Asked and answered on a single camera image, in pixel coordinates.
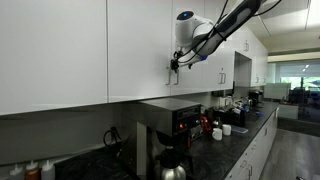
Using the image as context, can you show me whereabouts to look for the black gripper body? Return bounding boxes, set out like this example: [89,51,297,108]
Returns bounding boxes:
[170,51,183,72]

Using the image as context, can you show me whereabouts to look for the white cabinet door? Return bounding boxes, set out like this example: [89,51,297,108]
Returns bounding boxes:
[170,0,206,96]
[107,0,172,102]
[0,0,107,115]

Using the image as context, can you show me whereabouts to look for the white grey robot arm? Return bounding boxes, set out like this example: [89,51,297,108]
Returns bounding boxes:
[170,0,263,72]

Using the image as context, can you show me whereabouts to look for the white adjacent upper cabinet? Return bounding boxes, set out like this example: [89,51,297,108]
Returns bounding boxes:
[202,0,233,91]

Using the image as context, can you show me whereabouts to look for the white lower cabinet row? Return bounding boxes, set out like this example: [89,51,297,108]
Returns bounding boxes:
[224,108,279,180]

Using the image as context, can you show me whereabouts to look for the black steel coffee maker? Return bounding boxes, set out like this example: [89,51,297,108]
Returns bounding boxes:
[120,98,201,180]

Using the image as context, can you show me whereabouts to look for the far white upper cabinets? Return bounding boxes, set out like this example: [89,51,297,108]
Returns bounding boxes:
[233,26,268,87]

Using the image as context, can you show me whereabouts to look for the black condiment organizer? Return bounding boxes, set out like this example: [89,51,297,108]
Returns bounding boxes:
[213,108,247,127]

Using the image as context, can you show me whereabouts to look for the white ceramic mug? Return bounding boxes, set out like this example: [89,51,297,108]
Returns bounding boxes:
[212,128,222,141]
[222,124,231,136]

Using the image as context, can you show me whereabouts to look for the black far coffee machine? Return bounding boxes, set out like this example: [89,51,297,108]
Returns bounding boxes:
[248,90,263,107]

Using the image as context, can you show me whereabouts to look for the clear plastic tray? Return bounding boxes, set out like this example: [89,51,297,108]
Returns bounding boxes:
[231,125,248,134]

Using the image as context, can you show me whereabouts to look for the stainless steel coffee carafe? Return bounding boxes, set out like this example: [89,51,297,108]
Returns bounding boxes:
[160,149,186,180]

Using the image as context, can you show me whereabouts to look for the white squeeze bottle right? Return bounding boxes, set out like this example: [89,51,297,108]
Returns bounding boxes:
[41,160,55,180]

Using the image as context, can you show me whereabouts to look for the white squeeze bottle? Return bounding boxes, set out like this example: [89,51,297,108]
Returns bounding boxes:
[9,165,24,180]
[41,160,55,180]

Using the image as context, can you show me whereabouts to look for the brown sauce squeeze bottle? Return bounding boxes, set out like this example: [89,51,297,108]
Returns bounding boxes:
[24,160,41,180]

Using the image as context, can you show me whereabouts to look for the black power cable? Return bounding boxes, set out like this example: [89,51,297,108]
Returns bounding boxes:
[102,126,123,158]

